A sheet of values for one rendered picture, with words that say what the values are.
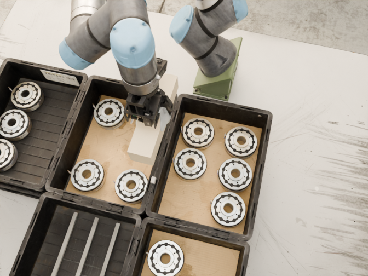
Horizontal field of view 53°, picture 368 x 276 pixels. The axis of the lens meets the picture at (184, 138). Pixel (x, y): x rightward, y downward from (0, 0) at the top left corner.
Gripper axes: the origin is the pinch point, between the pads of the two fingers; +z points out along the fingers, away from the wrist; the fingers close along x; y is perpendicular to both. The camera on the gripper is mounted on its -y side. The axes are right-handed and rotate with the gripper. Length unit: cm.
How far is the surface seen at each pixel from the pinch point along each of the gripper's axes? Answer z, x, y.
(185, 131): 22.8, 6.2, -7.1
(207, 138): 22.7, 13.4, -6.6
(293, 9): 109, 41, -147
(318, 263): 39, 57, 20
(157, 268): 22.4, 9.5, 35.0
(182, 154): 22.9, 7.2, 0.6
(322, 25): 109, 61, -138
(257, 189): 15.7, 31.3, 7.8
